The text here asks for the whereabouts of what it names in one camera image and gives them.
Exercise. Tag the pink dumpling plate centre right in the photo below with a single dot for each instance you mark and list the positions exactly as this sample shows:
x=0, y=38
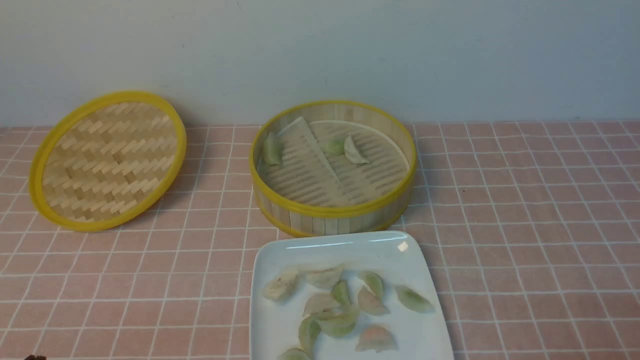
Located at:
x=371, y=304

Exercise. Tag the yellow-rimmed bamboo steamer basket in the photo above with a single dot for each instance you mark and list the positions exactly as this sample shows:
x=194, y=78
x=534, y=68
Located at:
x=301, y=220

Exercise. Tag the green dumpling plate far right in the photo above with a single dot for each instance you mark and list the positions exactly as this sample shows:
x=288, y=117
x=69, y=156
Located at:
x=412, y=300

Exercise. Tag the pink dumpling plate centre left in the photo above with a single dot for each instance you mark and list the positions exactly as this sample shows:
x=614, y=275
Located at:
x=320, y=302

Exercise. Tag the yellow-rimmed bamboo steamer lid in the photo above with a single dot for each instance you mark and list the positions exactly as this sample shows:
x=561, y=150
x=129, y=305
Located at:
x=108, y=161

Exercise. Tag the green dumpling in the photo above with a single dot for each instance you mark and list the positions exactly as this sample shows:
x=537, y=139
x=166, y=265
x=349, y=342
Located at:
x=272, y=150
x=335, y=147

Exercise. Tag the white dumpling plate top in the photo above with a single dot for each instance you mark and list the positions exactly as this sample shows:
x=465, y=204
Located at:
x=324, y=278

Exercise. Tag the pale dumpling plate top-left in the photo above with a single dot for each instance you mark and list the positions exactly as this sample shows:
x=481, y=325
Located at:
x=282, y=287

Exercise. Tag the large green dumpling plate centre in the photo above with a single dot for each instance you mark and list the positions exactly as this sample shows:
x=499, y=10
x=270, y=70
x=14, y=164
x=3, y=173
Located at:
x=337, y=324

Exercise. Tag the pink dumpling plate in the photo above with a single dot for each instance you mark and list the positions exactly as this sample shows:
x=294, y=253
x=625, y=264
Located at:
x=320, y=302
x=371, y=304
x=376, y=338

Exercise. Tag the green dumpling plate upper middle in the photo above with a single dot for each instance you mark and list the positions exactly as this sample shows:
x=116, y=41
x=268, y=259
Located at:
x=341, y=294

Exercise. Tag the green dumpling plate bottom edge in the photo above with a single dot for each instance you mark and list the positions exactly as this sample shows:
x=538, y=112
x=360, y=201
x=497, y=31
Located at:
x=294, y=354

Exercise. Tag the green dumpling plate top right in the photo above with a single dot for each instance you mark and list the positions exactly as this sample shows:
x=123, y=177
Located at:
x=374, y=282

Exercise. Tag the green dumpling plate lower left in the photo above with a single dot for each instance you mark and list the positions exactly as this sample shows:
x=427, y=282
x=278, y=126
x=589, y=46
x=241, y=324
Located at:
x=308, y=333

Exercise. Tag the white square plate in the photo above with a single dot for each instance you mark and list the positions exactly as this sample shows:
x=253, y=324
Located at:
x=393, y=255

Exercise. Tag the white mesh steamer liner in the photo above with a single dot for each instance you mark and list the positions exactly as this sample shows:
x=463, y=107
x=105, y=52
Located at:
x=309, y=176

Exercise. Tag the pink dumpling plate bottom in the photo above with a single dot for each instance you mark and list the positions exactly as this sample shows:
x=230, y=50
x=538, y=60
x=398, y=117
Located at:
x=376, y=338

